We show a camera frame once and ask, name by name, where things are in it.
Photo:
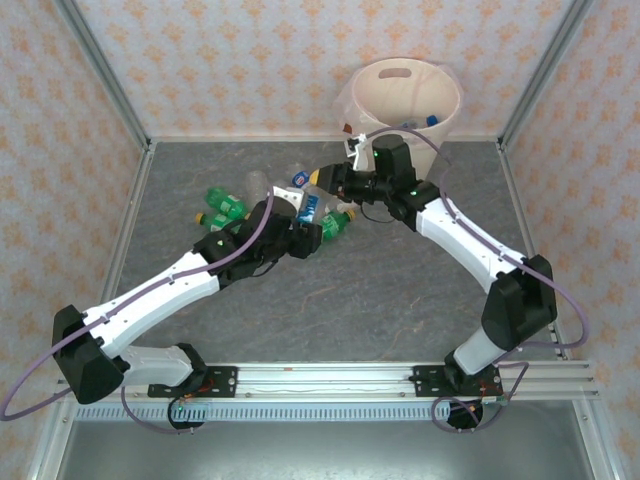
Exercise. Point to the clear Pepsi bottle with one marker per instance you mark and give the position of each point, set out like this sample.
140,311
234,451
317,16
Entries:
300,177

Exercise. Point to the small clear bottle white cap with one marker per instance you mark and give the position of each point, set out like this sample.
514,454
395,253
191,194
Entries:
330,200

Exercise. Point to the green plastic soda bottle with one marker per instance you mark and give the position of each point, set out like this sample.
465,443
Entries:
220,222
334,225
222,199

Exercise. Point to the bottle with blue white label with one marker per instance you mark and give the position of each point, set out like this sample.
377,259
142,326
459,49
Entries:
310,207

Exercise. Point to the blue label bottle white cap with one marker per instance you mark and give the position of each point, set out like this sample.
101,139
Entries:
409,123

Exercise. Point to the clear crushed bottle white cap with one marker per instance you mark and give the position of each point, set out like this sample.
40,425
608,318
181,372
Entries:
256,182

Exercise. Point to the tall clear bottle blue cap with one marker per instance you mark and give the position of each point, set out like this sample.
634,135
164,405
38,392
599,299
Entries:
431,120

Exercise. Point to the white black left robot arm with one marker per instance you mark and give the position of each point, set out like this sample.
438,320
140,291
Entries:
150,300

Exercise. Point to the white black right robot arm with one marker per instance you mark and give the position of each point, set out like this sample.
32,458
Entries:
470,240

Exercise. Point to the cream plastic waste bin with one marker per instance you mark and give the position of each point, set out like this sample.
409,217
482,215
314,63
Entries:
345,107

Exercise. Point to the silver metal sheet panel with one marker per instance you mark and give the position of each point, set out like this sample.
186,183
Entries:
320,450

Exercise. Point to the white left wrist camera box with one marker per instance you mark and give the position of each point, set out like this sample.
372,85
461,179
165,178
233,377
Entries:
287,196

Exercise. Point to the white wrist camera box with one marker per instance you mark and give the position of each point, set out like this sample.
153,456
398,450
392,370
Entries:
287,196
360,152

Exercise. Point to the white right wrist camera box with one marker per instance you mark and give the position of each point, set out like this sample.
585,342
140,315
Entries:
360,152

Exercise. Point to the aluminium frame rail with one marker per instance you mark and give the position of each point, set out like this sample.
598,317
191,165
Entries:
250,138
121,235
515,190

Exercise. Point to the wide aluminium mounting rail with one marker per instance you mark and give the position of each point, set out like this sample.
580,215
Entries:
320,380

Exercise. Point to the aluminium frame post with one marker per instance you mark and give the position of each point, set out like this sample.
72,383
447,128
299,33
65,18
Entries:
50,445
597,445
106,75
543,75

